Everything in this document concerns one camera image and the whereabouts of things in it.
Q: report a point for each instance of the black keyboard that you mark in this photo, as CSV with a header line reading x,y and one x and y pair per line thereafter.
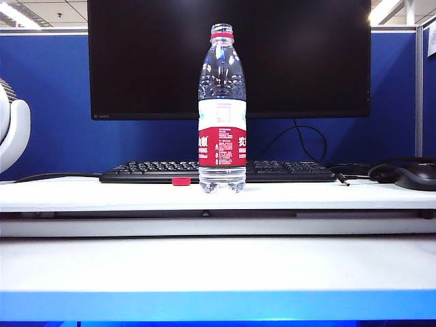
x,y
289,170

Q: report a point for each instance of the ceiling light panel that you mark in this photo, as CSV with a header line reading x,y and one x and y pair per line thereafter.
x,y
14,16
386,10

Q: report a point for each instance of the red bottle cap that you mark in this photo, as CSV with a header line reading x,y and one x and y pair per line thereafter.
x,y
181,181

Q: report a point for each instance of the narrow blue partition panel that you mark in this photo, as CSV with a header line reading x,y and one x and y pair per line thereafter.
x,y
430,102

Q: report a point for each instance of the white paper note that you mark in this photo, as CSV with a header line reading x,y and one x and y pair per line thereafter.
x,y
432,41

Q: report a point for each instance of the white desk fan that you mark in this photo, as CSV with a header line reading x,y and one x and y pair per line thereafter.
x,y
18,129

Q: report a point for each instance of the clear plastic water bottle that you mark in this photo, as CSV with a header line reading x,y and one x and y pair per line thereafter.
x,y
222,150

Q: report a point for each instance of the black computer monitor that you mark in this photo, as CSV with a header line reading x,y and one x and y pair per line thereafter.
x,y
289,68

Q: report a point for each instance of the black computer mouse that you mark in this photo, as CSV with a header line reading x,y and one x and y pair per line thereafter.
x,y
418,175

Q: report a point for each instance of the grey partition post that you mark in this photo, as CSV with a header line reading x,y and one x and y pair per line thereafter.
x,y
419,85

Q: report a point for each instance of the wide blue partition panel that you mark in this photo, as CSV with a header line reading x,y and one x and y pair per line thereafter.
x,y
51,75

